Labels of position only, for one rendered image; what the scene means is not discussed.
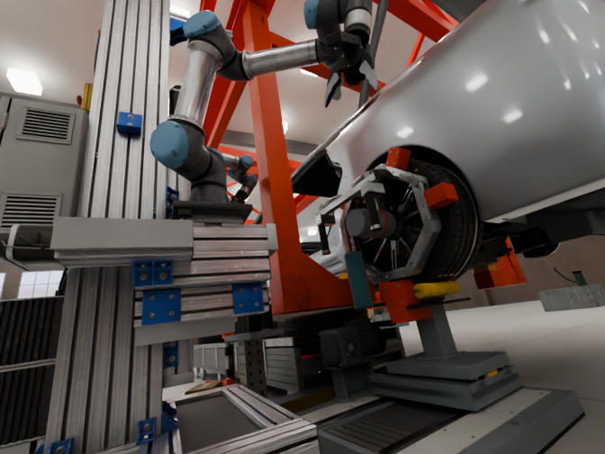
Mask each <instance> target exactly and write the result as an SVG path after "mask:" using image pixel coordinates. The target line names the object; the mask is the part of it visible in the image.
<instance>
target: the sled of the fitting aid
mask: <svg viewBox="0 0 605 454"><path fill-rule="evenodd" d="M380 372H381V373H378V374H374V375H372V376H369V378H370V384H371V388H372V393H373V394H376V395H386V396H391V397H396V398H401V399H407V400H412V401H417V402H423V403H427V404H437V405H443V406H447V407H453V408H458V409H463V410H468V411H475V412H476V411H478V410H480V409H482V408H483V407H485V406H486V405H488V404H490V403H492V402H494V401H496V400H498V399H499V398H501V397H503V396H505V395H507V394H508V393H510V392H512V391H514V390H516V389H517V388H519V387H521V386H522V383H521V380H520V377H519V373H518V370H517V368H516V366H515V365H505V366H503V367H501V368H497V369H495V370H494V371H491V372H489V373H487V374H484V375H482V376H480V377H477V378H475V379H473V380H464V379H454V378H443V377H423V376H413V375H402V374H391V373H388V371H387V370H380Z"/></svg>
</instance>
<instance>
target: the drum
mask: <svg viewBox="0 0 605 454"><path fill-rule="evenodd" d="M377 212H378V216H379V220H380V224H382V226H383V229H382V230H380V231H377V232H371V228H370V227H371V223H370V219H369V215H368V211H367V208H361V209H359V208H355V209H352V210H351V211H350V212H349V214H348V217H347V219H346V226H347V230H348V233H349V234H350V235H352V236H356V237H359V238H366V239H385V238H387V237H389V236H391V235H392V234H393V233H394V231H395V229H396V220H395V218H394V216H393V215H392V214H391V213H389V212H387V211H385V210H378V209H377Z"/></svg>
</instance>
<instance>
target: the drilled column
mask: <svg viewBox="0 0 605 454"><path fill-rule="evenodd" d="M238 346H239V375H240V384H241V385H242V386H244V387H246V388H247V389H249V390H251V391H253V392H255V393H257V394H259V395H261V396H263V397H265V398H266V399H267V391H266V372H265V362H264V351H263V341H262V338H258V339H253V340H238ZM243 354H244V355H243Z"/></svg>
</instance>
